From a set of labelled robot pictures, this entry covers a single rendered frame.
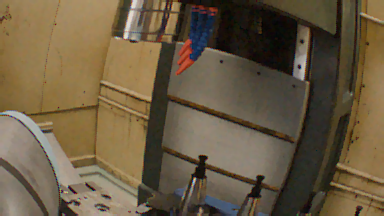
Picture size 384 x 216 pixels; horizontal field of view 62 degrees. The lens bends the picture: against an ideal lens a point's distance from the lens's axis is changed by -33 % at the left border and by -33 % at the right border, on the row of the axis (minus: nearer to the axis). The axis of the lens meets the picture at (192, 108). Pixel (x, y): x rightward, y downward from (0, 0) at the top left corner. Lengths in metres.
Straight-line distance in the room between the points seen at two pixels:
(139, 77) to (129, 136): 0.29
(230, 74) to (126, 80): 0.91
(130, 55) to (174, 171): 0.79
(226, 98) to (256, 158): 0.20
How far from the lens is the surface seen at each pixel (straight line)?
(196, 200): 0.72
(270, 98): 1.26
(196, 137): 1.42
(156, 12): 0.88
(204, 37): 0.82
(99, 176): 2.35
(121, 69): 2.18
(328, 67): 1.22
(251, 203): 0.67
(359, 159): 1.59
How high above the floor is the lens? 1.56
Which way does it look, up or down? 13 degrees down
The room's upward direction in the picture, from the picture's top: 10 degrees clockwise
